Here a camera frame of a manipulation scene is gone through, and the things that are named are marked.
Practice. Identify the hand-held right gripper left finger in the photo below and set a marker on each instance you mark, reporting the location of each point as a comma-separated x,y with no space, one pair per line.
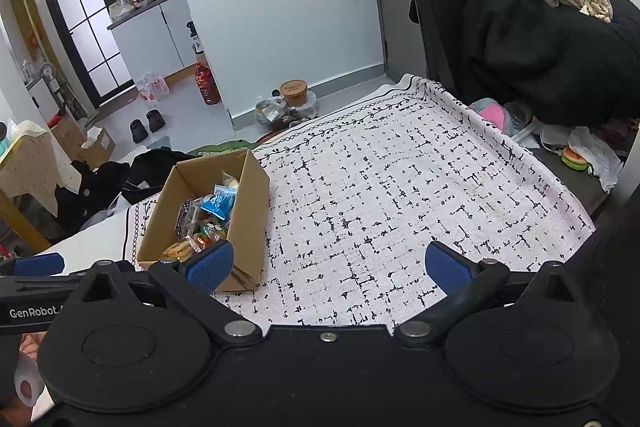
212,264

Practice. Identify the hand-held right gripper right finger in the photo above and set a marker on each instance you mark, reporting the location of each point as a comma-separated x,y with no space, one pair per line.
450,267

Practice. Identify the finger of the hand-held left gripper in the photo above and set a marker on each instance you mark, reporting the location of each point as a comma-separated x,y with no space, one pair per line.
37,264

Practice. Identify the brown cardboard box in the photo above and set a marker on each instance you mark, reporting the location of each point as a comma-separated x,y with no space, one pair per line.
245,227

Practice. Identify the purple snack packet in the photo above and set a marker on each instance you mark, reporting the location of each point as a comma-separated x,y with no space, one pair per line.
187,214

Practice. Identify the blue snack packet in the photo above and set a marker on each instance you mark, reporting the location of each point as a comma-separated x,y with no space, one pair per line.
217,203

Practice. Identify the small beige snack packet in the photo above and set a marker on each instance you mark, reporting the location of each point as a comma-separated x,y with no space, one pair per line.
231,184

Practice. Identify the person's left hand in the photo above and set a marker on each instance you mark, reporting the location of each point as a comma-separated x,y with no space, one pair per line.
32,343

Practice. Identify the black white clothes pile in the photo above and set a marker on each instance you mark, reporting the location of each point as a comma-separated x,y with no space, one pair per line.
90,192

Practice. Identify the white black patterned blanket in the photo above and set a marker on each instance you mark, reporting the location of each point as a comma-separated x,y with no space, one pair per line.
375,207

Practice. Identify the wooden table with dotted cloth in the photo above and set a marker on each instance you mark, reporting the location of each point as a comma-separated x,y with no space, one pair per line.
30,167

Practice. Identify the black bag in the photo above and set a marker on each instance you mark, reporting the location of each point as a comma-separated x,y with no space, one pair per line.
160,172

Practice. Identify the green frog rug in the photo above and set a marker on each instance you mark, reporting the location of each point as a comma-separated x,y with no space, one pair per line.
215,148

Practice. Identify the carton with white tissue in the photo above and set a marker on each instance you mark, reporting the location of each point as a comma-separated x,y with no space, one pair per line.
97,149

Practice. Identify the plain brown carton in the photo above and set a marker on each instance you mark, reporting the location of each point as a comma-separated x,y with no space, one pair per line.
67,132

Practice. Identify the grey side table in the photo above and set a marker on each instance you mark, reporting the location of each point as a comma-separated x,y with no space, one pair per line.
575,192

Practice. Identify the pink grey plush toy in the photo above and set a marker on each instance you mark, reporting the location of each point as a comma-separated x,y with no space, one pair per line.
492,114

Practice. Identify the clear plastic bag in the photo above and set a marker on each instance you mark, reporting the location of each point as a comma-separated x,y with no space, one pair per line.
271,113

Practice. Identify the burger toy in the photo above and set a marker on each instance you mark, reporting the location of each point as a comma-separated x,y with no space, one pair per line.
576,158

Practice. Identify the red oil bottle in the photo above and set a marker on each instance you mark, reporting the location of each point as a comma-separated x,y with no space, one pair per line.
206,86

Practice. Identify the pink plastic bag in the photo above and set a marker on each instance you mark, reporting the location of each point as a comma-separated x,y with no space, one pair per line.
152,88

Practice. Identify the white plastic bag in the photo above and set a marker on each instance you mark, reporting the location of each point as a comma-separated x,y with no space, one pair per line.
597,152

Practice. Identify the brown tub with lid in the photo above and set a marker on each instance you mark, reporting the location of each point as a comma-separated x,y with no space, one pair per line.
294,93

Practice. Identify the large black coat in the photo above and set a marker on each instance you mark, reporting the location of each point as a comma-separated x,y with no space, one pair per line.
540,57

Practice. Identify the white floor cabinet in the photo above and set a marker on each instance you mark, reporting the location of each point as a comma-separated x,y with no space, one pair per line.
150,42

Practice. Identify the black framed sliding door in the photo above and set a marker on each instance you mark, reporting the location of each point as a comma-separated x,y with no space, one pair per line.
75,7

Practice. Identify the black chair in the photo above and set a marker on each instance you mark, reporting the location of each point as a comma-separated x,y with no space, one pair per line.
435,7

